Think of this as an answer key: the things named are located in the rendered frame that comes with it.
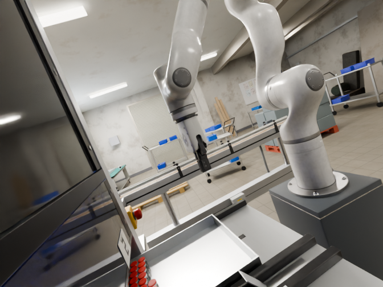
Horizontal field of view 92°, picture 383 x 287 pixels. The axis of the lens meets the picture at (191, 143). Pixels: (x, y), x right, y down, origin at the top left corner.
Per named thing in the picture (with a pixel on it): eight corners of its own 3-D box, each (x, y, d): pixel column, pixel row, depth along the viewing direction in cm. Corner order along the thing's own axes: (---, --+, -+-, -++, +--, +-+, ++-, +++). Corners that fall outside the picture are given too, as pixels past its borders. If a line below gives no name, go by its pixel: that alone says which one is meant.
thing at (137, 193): (85, 230, 121) (74, 209, 120) (90, 221, 136) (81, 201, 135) (301, 126, 169) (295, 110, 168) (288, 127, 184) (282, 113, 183)
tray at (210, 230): (109, 381, 32) (101, 365, 32) (121, 277, 57) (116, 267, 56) (264, 269, 41) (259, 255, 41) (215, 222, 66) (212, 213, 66)
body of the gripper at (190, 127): (170, 121, 60) (183, 153, 62) (176, 117, 51) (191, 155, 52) (191, 114, 62) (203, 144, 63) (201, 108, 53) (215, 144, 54)
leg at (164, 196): (195, 282, 145) (157, 194, 137) (192, 274, 154) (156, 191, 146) (205, 275, 147) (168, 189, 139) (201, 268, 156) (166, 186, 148)
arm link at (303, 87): (300, 132, 74) (281, 74, 71) (350, 129, 56) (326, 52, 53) (276, 143, 71) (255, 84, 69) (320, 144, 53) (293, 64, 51)
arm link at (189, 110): (167, 115, 60) (170, 124, 60) (172, 111, 51) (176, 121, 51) (190, 107, 62) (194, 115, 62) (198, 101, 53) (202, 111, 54)
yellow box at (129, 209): (117, 238, 65) (109, 220, 64) (119, 229, 72) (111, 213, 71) (138, 228, 67) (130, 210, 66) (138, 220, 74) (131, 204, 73)
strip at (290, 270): (257, 308, 34) (246, 281, 33) (248, 295, 37) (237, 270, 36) (313, 267, 37) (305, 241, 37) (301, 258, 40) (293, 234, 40)
